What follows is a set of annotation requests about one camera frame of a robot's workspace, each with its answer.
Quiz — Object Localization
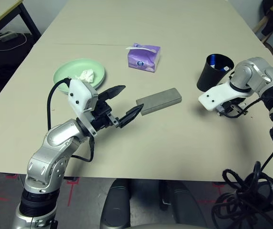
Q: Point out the black plastic cup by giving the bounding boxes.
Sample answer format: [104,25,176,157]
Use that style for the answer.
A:
[196,53,235,92]

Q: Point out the white tissue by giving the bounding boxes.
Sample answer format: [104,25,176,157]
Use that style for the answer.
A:
[73,69,96,83]

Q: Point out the blue marker pen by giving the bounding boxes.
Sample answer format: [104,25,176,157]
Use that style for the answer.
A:
[209,55,218,69]

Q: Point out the black tangled cable bundle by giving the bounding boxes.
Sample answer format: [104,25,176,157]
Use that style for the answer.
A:
[211,161,273,229]

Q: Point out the grey power adapter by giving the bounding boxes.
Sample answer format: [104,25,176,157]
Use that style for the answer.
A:
[0,32,18,42]

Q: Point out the beige robot torso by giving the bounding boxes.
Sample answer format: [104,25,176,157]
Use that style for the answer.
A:
[126,223,199,229]

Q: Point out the light green plate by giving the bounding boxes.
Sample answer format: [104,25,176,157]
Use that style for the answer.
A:
[53,58,106,94]

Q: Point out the dark grey robot left leg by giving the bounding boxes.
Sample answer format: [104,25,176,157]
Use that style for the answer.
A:
[100,178,131,229]

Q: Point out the purple tissue pack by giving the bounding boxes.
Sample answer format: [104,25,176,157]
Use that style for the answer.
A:
[126,42,162,73]

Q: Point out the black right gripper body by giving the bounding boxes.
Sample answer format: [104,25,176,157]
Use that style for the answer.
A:
[216,99,248,119]

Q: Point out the dark grey robot right leg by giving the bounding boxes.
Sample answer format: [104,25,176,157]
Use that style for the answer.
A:
[160,180,207,229]

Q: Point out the dark grey robot leg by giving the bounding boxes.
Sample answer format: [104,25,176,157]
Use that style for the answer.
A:
[100,178,131,229]
[160,180,207,229]

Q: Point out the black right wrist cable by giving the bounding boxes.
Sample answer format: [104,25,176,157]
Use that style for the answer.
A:
[218,95,273,174]

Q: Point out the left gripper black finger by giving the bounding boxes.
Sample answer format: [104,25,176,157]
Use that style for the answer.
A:
[99,84,127,102]
[118,104,144,129]

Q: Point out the side table black frame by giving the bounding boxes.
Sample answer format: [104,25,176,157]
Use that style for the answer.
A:
[0,0,41,45]

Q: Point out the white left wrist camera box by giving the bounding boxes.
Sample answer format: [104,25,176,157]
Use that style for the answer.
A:
[67,79,99,137]

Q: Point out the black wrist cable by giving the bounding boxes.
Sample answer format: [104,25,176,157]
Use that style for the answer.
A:
[218,95,273,174]
[47,77,96,163]

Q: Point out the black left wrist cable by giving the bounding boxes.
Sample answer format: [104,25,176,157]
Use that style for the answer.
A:
[47,77,96,163]

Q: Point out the grey glasses case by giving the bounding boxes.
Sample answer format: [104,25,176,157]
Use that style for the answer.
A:
[135,87,182,117]

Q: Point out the black bag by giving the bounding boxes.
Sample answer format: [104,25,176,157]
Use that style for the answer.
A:
[0,31,38,113]

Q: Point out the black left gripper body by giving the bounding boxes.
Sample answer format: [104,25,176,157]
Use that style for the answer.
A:
[88,99,122,132]

